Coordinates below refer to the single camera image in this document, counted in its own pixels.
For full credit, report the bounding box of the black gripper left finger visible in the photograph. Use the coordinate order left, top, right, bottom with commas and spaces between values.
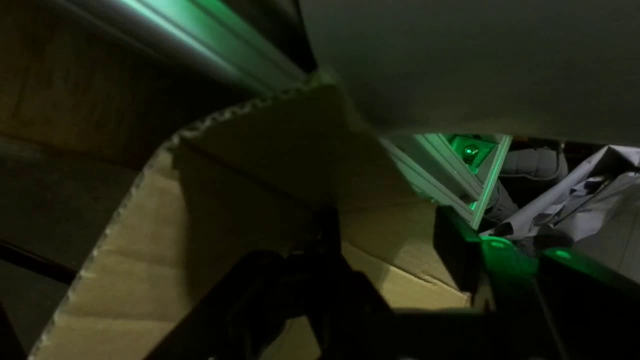
146, 246, 328, 360

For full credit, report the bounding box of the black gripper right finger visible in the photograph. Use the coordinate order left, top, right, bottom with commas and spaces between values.
310, 205, 405, 360

